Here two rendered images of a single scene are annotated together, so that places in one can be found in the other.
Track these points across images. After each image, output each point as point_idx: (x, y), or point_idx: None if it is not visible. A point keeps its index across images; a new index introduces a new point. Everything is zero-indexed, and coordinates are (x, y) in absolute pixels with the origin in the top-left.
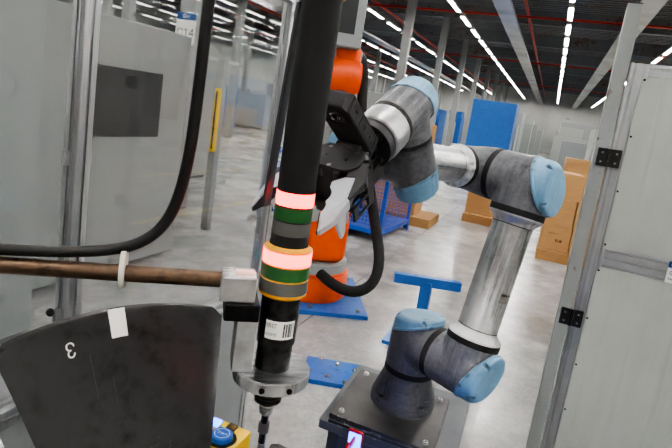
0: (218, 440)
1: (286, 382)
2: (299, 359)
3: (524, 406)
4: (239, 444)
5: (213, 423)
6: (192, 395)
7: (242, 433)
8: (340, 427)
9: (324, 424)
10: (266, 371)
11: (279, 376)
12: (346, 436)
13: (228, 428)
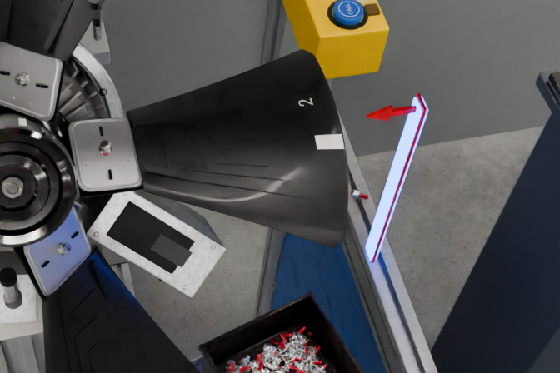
0: (336, 14)
1: None
2: None
3: None
4: (360, 33)
5: None
6: None
7: (377, 24)
8: (553, 101)
9: (541, 83)
10: None
11: None
12: (555, 117)
13: (365, 8)
